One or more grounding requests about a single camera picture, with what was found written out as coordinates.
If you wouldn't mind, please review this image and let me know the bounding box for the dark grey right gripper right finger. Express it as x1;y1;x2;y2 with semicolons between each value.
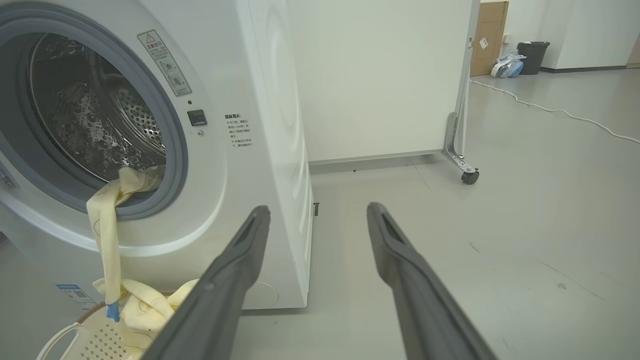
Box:
366;202;498;360

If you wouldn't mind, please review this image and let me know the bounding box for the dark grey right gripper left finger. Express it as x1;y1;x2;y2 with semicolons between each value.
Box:
142;205;272;360

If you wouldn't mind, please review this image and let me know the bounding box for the cream garment with blue patches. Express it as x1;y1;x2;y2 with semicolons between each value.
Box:
86;166;167;323

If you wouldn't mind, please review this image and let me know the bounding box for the white washing machine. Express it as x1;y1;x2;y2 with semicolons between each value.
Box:
0;0;315;326

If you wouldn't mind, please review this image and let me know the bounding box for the stainless steel washing machine drum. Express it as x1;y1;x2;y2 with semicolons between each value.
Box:
27;32;167;183

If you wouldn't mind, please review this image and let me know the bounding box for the cream perforated laundry basket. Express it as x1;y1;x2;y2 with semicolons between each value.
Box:
36;291;201;360

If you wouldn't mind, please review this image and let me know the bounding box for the blue energy label sticker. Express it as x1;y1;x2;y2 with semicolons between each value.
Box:
55;284;98;312

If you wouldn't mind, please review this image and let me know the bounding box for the white rolling partition panel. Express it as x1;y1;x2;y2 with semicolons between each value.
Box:
287;0;481;186

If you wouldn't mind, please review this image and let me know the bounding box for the grey warning sticker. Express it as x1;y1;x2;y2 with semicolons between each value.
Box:
137;30;193;97

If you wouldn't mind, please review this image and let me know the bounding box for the clear plastic bag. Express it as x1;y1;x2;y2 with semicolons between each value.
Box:
491;54;527;79

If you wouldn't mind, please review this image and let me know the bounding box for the black trash bin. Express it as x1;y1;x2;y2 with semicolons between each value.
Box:
516;41;551;76

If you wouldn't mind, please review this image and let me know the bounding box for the brown cardboard box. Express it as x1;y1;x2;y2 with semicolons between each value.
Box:
470;1;510;77

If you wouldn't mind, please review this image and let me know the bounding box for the white floor cable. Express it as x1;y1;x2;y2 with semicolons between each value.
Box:
469;79;640;145

